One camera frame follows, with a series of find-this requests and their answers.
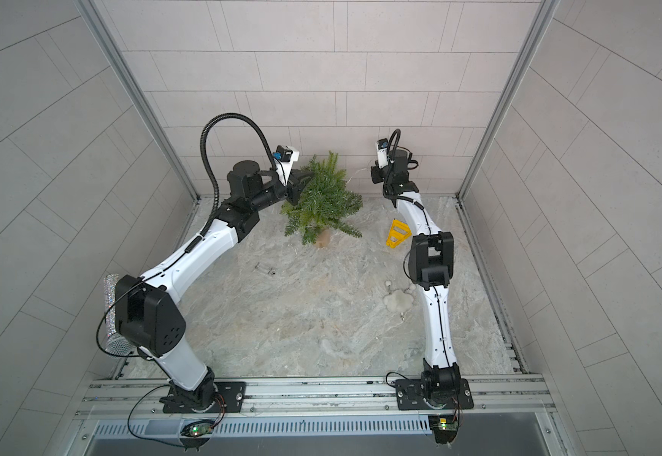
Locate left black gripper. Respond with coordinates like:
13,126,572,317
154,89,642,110
246,171,314,215

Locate thin wire string lights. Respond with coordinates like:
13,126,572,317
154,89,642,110
345,165,372,185

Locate small green christmas tree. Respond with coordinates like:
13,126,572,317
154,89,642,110
281,151,363,245

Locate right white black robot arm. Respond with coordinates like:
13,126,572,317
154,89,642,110
371,139,473,410

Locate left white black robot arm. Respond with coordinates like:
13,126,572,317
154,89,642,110
113,161,314,413

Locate yellow triangular plastic piece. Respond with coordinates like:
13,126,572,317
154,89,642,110
386,220,412,249

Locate beige paw shaped object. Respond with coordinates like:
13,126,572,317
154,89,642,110
382,280,416,315

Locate glittery silver cylinder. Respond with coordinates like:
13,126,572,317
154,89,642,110
101,274,133,357

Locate right green circuit board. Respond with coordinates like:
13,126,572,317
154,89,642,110
428,415,460,445

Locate green circuit board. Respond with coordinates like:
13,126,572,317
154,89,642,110
428,415,460,445
181,420,216,438

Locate left green circuit board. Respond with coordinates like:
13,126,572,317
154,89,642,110
181,420,216,438

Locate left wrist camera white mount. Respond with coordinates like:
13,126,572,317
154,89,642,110
272,146,300,186

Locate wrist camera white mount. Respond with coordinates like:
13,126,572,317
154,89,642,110
272,146,300,186
376,138,390,169

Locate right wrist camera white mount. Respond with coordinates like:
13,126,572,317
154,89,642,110
376,138,390,169

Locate left black flexible cable hose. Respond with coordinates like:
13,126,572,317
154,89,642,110
200,112,279,239

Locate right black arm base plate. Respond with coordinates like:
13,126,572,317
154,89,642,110
394,378,475,410

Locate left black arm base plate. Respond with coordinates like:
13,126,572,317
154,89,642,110
160,380,247,413

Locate aluminium mounting rail frame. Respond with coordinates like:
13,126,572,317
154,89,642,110
58,374,572,455

